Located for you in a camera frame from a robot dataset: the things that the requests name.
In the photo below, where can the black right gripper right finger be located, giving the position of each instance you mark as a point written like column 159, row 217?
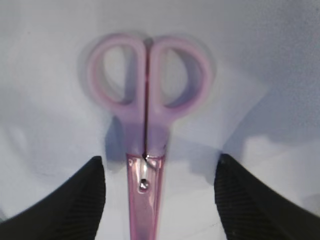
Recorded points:
column 250, row 210

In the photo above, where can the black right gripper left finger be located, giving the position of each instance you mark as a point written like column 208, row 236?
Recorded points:
column 71, row 212

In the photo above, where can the pink scissors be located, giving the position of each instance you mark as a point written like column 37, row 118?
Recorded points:
column 146, row 121

